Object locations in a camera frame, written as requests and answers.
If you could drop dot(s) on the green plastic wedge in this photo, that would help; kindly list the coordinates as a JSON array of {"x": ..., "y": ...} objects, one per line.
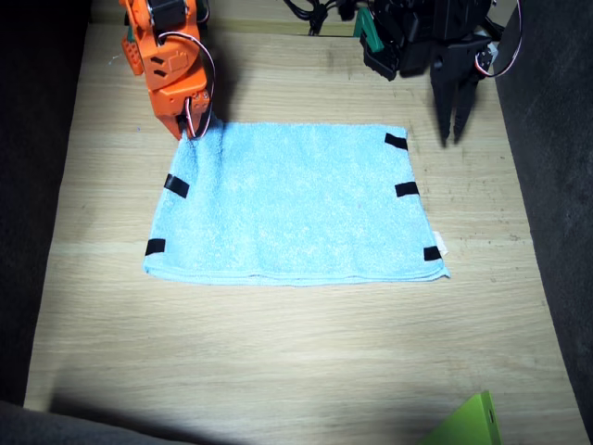
[{"x": 472, "y": 422}]

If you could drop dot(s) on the dark grey foam panel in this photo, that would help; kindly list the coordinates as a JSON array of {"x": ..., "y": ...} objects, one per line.
[
  {"x": 556, "y": 185},
  {"x": 46, "y": 426},
  {"x": 28, "y": 185}
]

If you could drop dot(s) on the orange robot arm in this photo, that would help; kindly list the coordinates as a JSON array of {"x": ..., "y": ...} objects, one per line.
[{"x": 167, "y": 55}]

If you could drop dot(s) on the light blue towel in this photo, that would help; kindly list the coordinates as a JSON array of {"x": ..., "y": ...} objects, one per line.
[{"x": 296, "y": 208}]

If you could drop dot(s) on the black tape strip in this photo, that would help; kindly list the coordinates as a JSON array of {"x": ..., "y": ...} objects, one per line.
[
  {"x": 176, "y": 186},
  {"x": 155, "y": 247},
  {"x": 396, "y": 141},
  {"x": 407, "y": 189},
  {"x": 431, "y": 254}
]

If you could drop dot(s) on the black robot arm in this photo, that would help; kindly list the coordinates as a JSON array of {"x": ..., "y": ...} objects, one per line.
[{"x": 407, "y": 28}]

